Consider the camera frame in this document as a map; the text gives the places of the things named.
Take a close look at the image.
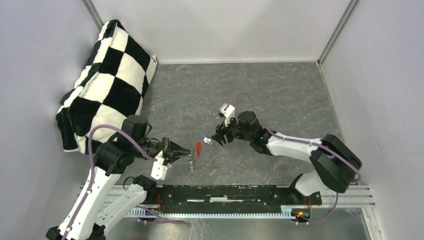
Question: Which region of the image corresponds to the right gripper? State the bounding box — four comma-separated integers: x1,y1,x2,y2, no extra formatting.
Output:
211,114,253,147

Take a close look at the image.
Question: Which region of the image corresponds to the red key tag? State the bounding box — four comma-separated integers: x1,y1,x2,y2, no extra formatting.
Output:
195,141,202,157

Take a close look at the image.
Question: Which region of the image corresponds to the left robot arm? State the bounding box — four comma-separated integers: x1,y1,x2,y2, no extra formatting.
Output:
45,115,192,240

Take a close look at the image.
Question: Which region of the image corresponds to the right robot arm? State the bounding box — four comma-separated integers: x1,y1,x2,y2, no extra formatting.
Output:
211,111,363,204

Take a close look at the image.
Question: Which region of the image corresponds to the left electronics board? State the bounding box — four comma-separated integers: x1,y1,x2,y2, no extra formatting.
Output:
140,194,165,222

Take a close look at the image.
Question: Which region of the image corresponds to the electronics board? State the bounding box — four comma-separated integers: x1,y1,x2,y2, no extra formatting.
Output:
291,197,312,225
140,194,165,222

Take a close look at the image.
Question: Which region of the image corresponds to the black white checkered pillow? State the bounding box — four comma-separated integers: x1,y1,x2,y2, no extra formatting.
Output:
55,19,158,155

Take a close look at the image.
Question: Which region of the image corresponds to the right electronics board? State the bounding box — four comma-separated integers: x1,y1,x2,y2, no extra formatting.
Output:
291,197,312,225

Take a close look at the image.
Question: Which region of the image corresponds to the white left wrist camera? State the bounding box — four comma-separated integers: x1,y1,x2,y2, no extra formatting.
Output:
150,150,173,181

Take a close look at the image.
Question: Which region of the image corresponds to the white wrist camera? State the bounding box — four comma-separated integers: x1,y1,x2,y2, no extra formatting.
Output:
219,103,235,127
150,150,173,181

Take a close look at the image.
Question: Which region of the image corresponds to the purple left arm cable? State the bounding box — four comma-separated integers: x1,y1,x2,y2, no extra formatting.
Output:
61,124,158,240

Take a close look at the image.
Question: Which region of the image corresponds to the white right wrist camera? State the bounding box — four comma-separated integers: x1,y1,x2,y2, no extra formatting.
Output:
219,103,235,127

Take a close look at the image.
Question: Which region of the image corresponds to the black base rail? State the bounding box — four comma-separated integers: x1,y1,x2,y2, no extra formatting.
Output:
143,185,323,214

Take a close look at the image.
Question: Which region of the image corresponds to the white toothed cable duct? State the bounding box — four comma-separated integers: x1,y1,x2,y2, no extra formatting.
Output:
124,207,295,220

